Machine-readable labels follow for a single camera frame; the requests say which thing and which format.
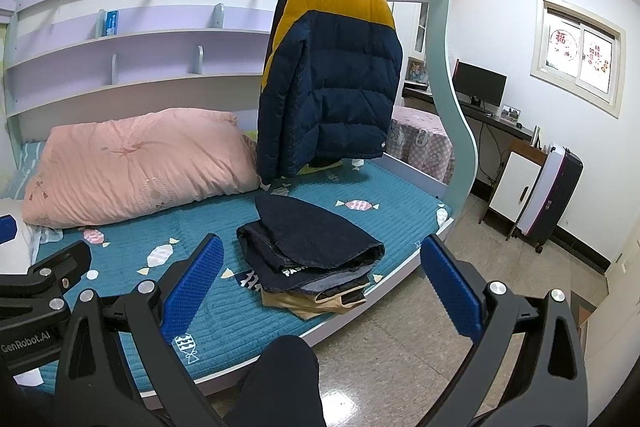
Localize person's right leg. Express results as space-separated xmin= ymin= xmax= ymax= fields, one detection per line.
xmin=225 ymin=334 xmax=327 ymax=427

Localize dark desk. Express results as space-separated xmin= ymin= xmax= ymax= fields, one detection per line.
xmin=402 ymin=84 xmax=537 ymax=144

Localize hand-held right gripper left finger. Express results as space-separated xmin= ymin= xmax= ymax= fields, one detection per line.
xmin=54 ymin=233 xmax=226 ymax=427

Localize folded tan garment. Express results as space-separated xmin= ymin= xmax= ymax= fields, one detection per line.
xmin=261 ymin=274 xmax=368 ymax=322

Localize dark navy jeans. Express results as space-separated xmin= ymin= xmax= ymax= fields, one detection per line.
xmin=236 ymin=194 xmax=386 ymax=295

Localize striped teal sheet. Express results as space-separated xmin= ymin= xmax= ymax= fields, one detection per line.
xmin=10 ymin=141 xmax=51 ymax=202

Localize purple and white suitcase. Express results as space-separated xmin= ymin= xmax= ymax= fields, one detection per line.
xmin=515 ymin=146 xmax=584 ymax=255

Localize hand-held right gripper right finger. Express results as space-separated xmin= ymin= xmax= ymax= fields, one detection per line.
xmin=420 ymin=234 xmax=588 ymax=427

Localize small blue box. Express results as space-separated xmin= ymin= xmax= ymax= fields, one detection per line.
xmin=102 ymin=9 xmax=122 ymax=38

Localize black computer monitor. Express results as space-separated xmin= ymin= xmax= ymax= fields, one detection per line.
xmin=452 ymin=61 xmax=507 ymax=110

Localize teal quilted bed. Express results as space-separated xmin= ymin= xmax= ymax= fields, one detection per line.
xmin=0 ymin=157 xmax=456 ymax=400

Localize framed picture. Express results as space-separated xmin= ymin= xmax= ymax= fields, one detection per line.
xmin=406 ymin=59 xmax=429 ymax=84

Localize white door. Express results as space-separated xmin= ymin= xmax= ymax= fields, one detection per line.
xmin=584 ymin=227 xmax=640 ymax=388

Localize navy and yellow puffer jacket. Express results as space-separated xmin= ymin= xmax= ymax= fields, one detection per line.
xmin=256 ymin=0 xmax=404 ymax=185

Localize teal bunk bed frame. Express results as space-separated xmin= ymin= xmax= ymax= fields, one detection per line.
xmin=320 ymin=0 xmax=481 ymax=220

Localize pink patterned cloth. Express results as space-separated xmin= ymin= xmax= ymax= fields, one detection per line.
xmin=390 ymin=104 xmax=457 ymax=185

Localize white cabinet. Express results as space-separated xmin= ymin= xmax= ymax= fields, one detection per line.
xmin=480 ymin=139 xmax=551 ymax=229

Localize pink quilt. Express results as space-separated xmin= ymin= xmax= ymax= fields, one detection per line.
xmin=22 ymin=108 xmax=263 ymax=228

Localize white framed window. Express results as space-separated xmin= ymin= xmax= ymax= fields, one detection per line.
xmin=531 ymin=0 xmax=626 ymax=118

